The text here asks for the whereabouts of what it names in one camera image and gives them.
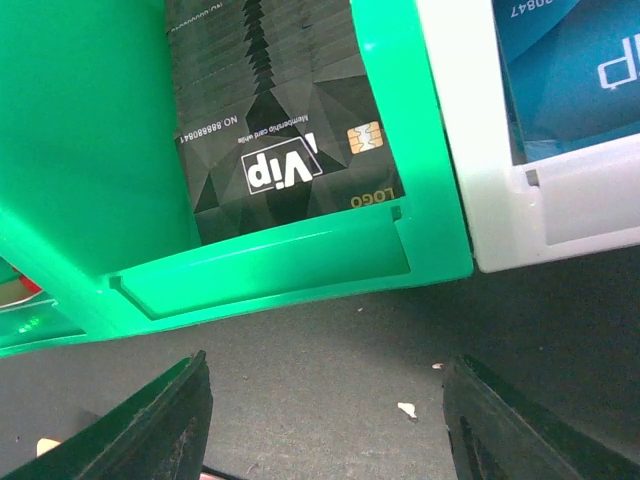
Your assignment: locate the white plastic bin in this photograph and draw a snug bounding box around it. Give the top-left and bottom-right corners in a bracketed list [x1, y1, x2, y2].
[418, 1, 639, 272]

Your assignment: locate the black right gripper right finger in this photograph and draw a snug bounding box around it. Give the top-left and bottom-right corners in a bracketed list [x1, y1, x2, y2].
[443, 356, 639, 479]

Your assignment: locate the black vip card stack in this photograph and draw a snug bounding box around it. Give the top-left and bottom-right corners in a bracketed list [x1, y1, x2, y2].
[165, 1, 405, 244]

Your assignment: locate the red white card stack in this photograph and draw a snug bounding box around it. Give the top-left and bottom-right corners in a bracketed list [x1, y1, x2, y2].
[1, 266, 43, 308]

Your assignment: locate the middle green plastic bin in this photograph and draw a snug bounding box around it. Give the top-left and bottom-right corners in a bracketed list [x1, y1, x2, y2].
[1, 1, 473, 342]

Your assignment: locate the green plastic bin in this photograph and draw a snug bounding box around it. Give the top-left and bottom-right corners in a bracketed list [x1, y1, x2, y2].
[1, 258, 86, 358]
[1, 1, 473, 342]

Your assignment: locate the left green plastic bin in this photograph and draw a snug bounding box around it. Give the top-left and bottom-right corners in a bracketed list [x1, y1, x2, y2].
[1, 258, 86, 358]

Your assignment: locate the tan leather card holder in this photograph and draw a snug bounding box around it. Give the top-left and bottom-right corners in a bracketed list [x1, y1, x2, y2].
[36, 438, 235, 480]

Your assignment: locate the blue card stack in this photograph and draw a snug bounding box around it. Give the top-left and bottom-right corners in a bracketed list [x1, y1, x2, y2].
[492, 0, 639, 162]

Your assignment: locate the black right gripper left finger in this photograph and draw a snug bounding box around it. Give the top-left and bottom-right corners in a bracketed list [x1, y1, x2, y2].
[5, 351, 213, 479]

